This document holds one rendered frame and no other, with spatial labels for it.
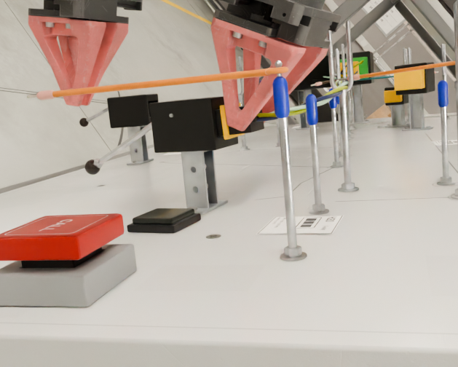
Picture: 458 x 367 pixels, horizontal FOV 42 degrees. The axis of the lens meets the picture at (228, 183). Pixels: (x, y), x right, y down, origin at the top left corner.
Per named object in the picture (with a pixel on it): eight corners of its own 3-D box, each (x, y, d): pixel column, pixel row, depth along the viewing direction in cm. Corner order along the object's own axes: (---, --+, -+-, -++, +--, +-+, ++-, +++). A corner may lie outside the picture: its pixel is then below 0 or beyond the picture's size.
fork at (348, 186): (334, 191, 51) (322, 22, 48) (339, 188, 52) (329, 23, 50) (357, 191, 50) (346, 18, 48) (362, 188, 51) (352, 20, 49)
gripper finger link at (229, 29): (296, 137, 48) (336, 22, 45) (263, 148, 42) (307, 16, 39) (224, 108, 50) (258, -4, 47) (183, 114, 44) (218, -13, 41)
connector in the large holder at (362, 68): (368, 78, 118) (367, 57, 117) (367, 78, 115) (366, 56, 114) (339, 80, 120) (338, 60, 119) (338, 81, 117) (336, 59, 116)
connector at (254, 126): (212, 134, 49) (208, 110, 49) (267, 128, 47) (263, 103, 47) (196, 138, 46) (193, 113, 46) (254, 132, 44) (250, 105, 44)
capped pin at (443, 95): (451, 186, 49) (448, 79, 47) (433, 185, 50) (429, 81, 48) (458, 182, 50) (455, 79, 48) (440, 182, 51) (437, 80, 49)
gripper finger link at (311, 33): (299, 136, 49) (338, 22, 46) (267, 147, 42) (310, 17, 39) (228, 107, 51) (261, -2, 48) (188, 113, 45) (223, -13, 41)
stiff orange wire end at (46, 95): (34, 100, 38) (33, 92, 38) (292, 75, 32) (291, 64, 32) (20, 102, 37) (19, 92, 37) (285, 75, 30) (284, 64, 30)
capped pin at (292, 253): (279, 254, 34) (263, 62, 32) (306, 252, 33) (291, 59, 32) (280, 262, 32) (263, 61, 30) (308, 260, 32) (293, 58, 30)
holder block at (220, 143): (180, 146, 51) (175, 100, 51) (239, 143, 49) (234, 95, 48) (154, 153, 48) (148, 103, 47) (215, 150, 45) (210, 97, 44)
